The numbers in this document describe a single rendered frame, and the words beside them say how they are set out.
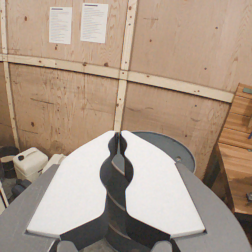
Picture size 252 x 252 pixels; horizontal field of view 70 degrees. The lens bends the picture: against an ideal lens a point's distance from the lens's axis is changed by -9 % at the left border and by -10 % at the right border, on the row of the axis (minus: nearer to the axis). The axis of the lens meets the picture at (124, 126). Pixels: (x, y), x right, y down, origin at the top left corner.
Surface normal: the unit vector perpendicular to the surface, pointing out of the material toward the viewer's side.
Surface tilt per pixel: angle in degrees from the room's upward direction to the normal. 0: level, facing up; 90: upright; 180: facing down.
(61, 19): 90
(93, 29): 90
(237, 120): 90
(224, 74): 89
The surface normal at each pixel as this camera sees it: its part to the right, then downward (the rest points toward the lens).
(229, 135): -0.25, 0.44
